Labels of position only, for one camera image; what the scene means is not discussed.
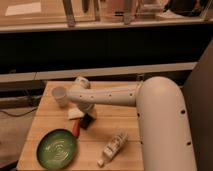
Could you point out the orange carrot toy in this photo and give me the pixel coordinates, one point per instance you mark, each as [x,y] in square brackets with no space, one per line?
[76,128]

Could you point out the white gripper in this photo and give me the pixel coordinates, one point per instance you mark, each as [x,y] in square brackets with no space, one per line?
[92,113]

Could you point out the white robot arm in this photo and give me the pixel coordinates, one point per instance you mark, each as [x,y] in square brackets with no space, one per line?
[167,143]

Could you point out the white sponge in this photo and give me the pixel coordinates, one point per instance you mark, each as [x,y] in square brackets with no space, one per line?
[75,113]

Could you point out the white plastic bottle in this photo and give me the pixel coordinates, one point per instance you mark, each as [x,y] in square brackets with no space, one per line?
[112,148]

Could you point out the green plate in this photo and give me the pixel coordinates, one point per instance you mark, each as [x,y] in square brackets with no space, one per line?
[56,149]

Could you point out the translucent plastic cup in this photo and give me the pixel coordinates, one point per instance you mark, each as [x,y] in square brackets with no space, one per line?
[60,95]

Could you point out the black eraser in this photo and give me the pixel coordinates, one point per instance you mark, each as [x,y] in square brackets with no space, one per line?
[86,121]

